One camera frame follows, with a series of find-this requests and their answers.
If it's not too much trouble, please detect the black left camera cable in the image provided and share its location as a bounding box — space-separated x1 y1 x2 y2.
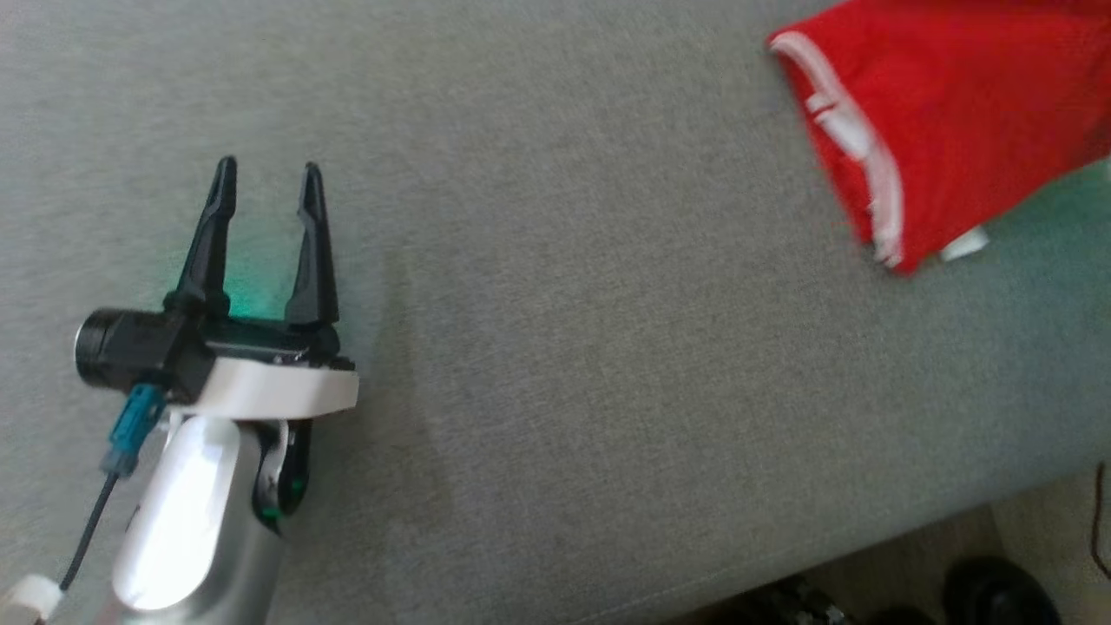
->
58 473 121 593

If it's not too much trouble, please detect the red lettered jersey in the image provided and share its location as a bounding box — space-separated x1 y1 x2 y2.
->
766 0 1111 277

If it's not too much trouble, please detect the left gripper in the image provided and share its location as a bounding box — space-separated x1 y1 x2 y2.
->
164 155 360 423

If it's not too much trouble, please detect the thin black floor cable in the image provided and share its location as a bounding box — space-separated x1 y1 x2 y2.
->
1091 462 1111 582

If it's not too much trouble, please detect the teal left camera connector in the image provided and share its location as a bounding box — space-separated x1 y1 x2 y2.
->
102 383 168 477

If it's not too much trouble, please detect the white cable clip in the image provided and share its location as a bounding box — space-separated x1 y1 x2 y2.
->
0 574 64 625

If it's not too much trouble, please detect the large grey sofa seat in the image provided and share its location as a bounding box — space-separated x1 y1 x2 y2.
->
0 0 1111 625

